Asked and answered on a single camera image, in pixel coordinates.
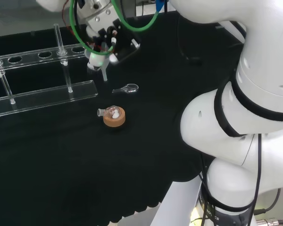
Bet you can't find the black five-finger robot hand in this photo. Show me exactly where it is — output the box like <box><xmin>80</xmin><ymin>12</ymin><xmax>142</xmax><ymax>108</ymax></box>
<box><xmin>85</xmin><ymin>8</ymin><xmax>142</xmax><ymax>71</ymax></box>

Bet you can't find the clear glass weighing funnel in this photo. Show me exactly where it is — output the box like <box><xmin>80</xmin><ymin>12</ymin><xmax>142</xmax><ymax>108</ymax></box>
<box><xmin>112</xmin><ymin>83</ymin><xmax>140</xmax><ymax>94</ymax></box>

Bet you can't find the clear acrylic funnel stand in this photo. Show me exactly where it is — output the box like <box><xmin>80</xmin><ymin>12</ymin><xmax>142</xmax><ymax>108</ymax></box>
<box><xmin>0</xmin><ymin>23</ymin><xmax>99</xmax><ymax>119</ymax></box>

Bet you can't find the clear round-bottom flask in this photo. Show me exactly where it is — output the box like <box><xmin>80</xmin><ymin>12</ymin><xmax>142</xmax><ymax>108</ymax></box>
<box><xmin>97</xmin><ymin>105</ymin><xmax>121</xmax><ymax>119</ymax></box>

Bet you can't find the black bench cloth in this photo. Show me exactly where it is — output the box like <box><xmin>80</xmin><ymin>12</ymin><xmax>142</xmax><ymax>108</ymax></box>
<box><xmin>0</xmin><ymin>11</ymin><xmax>245</xmax><ymax>224</ymax></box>

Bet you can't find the green cable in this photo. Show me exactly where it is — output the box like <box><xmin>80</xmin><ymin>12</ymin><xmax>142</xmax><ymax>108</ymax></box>
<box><xmin>69</xmin><ymin>0</ymin><xmax>160</xmax><ymax>56</ymax></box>

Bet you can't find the brown cork ring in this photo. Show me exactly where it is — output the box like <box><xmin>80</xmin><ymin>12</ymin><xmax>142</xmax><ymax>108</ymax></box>
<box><xmin>103</xmin><ymin>107</ymin><xmax>126</xmax><ymax>128</ymax></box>

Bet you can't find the black cable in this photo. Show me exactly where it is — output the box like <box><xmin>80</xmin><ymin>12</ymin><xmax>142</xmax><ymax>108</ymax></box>
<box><xmin>199</xmin><ymin>133</ymin><xmax>281</xmax><ymax>226</ymax></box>

